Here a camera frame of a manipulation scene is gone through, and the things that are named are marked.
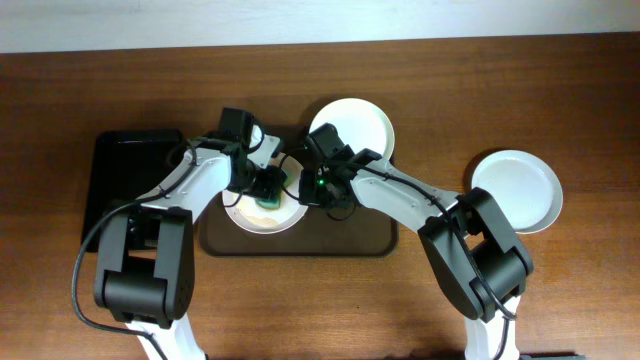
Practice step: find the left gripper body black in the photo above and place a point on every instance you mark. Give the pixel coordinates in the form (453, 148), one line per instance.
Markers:
(270, 185)

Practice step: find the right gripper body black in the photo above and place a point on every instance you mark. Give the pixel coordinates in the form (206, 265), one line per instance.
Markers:
(310, 187)

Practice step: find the green yellow sponge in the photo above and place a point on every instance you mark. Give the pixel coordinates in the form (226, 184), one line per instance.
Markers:
(269, 188)

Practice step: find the white plate with sauce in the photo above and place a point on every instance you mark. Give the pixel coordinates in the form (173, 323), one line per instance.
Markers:
(250, 215)

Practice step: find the white plate top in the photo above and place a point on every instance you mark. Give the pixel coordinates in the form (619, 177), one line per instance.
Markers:
(360, 124)

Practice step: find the pale green plate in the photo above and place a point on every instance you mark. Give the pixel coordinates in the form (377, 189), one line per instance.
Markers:
(526, 188)

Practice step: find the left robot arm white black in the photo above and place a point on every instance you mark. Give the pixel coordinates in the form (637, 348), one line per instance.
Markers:
(145, 274)

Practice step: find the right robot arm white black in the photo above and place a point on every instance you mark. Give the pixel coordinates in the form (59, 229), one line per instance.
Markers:
(479, 262)

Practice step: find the brown serving tray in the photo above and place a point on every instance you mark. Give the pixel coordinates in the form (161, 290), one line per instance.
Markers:
(362, 233)

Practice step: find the black tray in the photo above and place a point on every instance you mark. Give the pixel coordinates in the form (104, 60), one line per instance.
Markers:
(127, 164)

